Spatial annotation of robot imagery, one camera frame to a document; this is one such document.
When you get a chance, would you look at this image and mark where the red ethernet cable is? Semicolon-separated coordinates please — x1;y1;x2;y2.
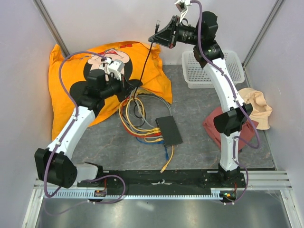
118;102;164;137

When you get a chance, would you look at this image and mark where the aluminium frame rail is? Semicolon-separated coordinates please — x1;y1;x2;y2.
33;170;293;190

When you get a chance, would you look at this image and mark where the yellow coiled ethernet cable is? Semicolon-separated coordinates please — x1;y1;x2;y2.
125;97;164;144

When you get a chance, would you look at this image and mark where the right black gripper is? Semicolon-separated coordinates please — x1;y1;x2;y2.
150;15;202;48

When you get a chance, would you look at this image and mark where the white perforated plastic basket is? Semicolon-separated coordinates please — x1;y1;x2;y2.
181;50;245;89

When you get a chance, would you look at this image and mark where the blue ethernet cable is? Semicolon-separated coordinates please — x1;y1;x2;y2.
135;136;170;160

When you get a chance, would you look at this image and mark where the grey slotted cable duct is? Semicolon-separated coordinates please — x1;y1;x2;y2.
52;189;223;200

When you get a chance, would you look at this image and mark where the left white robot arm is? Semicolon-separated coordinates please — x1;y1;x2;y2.
34;69;129;188

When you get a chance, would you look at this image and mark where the grey ethernet cable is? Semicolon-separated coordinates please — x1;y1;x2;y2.
123;91;172;131

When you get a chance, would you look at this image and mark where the peach bucket hat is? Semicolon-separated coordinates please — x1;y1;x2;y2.
238;88;272;130

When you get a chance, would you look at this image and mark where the long yellow ethernet cable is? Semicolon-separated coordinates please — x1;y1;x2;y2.
118;95;175;173

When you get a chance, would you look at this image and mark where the red folded cloth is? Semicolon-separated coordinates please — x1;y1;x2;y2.
203;107;255;148

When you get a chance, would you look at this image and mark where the black ethernet cable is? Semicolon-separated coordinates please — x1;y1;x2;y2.
132;20;162;118

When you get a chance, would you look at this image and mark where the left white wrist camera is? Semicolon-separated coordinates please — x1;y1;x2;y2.
106;58;124;81

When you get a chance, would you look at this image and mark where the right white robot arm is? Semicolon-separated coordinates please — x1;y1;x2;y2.
149;11;253;187

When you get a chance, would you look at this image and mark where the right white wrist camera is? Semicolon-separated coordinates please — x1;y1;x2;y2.
174;0;192;23

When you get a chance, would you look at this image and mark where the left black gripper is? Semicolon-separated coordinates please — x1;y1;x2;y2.
100;72;134;99

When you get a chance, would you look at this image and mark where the orange Mickey Mouse pillow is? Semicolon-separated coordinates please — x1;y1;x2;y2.
48;41;173;143

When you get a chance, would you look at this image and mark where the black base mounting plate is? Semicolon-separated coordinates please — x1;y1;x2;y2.
77;168;246;189

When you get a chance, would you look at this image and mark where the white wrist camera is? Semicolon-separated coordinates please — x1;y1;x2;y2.
106;58;124;81
174;0;192;23

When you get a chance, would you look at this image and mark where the black network switch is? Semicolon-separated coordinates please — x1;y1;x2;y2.
155;115;183;147

